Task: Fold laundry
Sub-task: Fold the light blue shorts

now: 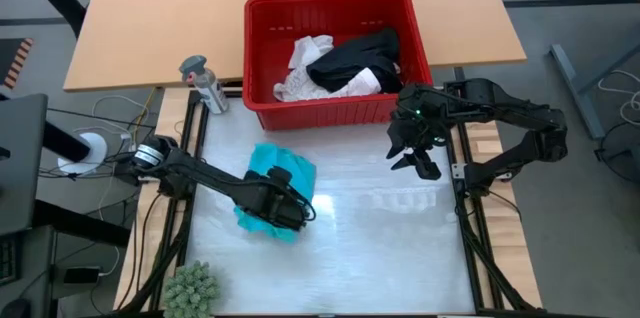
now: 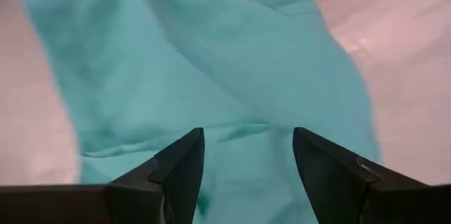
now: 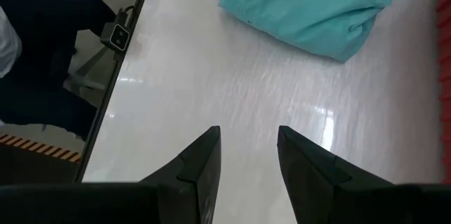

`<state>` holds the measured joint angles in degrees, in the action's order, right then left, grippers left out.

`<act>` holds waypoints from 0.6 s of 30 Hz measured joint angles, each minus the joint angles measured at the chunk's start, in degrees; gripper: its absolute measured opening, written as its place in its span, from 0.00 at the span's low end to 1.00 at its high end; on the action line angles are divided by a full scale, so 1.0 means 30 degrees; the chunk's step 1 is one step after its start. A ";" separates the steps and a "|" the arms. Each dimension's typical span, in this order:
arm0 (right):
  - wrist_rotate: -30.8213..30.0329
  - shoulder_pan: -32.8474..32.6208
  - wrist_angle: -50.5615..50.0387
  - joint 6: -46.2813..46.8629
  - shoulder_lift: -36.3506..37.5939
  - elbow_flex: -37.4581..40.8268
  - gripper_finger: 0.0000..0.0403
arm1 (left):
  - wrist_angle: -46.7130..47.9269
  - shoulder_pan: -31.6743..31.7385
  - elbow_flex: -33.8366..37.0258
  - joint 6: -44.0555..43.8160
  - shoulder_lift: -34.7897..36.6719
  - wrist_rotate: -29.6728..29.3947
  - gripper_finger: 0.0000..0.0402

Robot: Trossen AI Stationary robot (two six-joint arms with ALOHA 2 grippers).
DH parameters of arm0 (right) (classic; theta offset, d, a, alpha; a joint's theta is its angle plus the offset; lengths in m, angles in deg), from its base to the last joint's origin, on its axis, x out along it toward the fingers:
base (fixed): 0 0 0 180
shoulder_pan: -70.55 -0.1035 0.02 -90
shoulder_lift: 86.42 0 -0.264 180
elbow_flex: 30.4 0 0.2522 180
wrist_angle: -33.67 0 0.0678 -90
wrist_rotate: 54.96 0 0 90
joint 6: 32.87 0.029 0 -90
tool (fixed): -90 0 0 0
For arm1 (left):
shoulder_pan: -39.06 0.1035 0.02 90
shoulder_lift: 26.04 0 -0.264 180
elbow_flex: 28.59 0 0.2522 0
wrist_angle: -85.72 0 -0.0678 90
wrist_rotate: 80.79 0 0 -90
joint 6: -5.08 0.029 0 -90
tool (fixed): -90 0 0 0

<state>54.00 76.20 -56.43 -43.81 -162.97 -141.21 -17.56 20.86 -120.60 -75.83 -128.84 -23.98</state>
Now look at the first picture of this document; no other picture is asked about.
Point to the hazard striped floor mat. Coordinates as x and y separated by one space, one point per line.
17 63

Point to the small artificial potted plant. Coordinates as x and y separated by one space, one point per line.
191 290

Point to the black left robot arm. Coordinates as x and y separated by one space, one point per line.
200 173

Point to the white round base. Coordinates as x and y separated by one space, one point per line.
92 155

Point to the black garment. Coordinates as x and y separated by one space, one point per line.
350 60

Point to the black power adapter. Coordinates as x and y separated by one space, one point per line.
82 275

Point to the turquoise shorts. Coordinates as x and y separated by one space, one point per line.
300 178

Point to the dark grey monitor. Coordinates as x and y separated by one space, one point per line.
20 158

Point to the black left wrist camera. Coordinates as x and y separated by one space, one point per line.
281 175

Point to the grey desk leg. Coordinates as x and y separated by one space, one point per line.
575 93

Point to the red plastic laundry basket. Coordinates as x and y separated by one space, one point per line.
340 113

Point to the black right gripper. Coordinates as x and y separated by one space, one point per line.
420 118

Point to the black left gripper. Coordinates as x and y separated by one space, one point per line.
272 205

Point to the clear spray bottle grey trigger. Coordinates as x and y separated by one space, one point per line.
212 90

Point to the light wooden desk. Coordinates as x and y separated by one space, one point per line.
150 18

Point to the white garment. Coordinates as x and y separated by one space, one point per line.
307 50

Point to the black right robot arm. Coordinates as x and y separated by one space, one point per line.
500 105

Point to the black aluminium table frame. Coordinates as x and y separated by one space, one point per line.
191 108

